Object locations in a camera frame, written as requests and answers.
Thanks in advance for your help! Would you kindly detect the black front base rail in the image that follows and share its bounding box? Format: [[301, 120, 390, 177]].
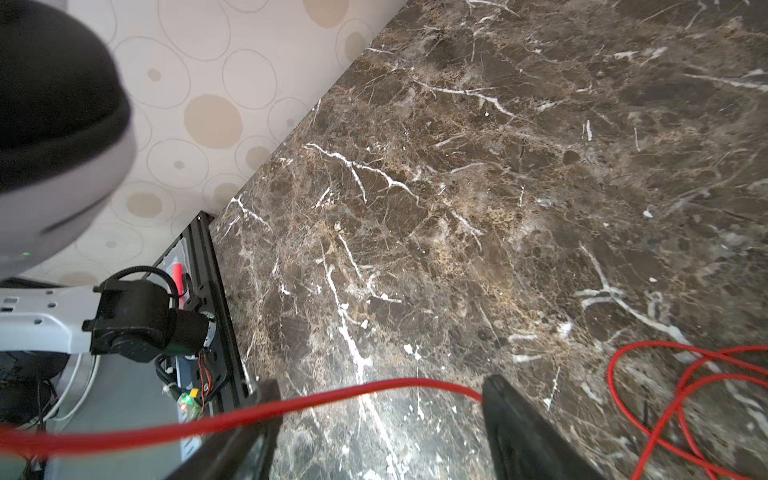
[[154, 212, 249, 415]]

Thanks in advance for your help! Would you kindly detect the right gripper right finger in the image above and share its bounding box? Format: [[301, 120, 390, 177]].
[[482, 375, 602, 480]]

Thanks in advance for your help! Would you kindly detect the pink marker pen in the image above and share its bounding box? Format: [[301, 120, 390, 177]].
[[171, 263, 185, 297]]

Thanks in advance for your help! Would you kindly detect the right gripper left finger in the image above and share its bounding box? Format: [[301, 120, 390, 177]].
[[167, 415, 283, 480]]

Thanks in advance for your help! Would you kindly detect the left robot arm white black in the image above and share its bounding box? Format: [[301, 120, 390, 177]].
[[1, 1, 213, 363]]

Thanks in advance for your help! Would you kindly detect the red headphone cable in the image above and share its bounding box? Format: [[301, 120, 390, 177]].
[[0, 340, 768, 480]]

